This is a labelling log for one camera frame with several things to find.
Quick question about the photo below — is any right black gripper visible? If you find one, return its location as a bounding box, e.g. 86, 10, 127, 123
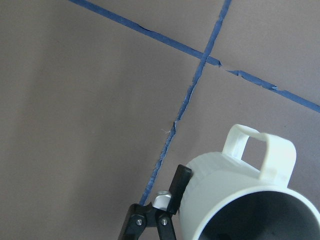
118, 164, 193, 240

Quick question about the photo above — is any white mug with handle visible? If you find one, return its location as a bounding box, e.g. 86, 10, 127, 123
179, 124, 320, 240

